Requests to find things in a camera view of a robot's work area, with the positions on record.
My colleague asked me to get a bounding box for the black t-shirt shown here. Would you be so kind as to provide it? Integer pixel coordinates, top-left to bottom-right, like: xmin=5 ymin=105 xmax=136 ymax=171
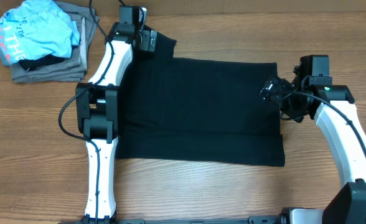
xmin=116 ymin=34 xmax=285 ymax=167

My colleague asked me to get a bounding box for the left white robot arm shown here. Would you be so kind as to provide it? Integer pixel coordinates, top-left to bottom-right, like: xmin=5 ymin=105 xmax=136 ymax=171
xmin=75 ymin=5 xmax=157 ymax=223

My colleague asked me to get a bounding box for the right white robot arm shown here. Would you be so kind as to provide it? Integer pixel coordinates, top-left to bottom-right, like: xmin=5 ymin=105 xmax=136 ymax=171
xmin=249 ymin=55 xmax=366 ymax=223

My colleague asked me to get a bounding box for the folded grey garment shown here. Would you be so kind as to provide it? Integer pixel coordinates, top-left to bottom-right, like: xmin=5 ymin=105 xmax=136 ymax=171
xmin=10 ymin=1 xmax=99 ymax=83

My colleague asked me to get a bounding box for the small black garment in pile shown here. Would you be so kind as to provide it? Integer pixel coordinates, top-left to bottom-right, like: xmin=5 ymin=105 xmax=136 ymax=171
xmin=18 ymin=54 xmax=65 ymax=71

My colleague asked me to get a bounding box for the light blue printed t-shirt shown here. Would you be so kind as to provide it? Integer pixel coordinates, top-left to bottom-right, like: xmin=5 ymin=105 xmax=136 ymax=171
xmin=0 ymin=0 xmax=80 ymax=66

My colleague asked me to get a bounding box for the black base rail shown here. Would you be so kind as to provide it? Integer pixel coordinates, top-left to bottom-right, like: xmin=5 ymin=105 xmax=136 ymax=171
xmin=62 ymin=215 xmax=286 ymax=224

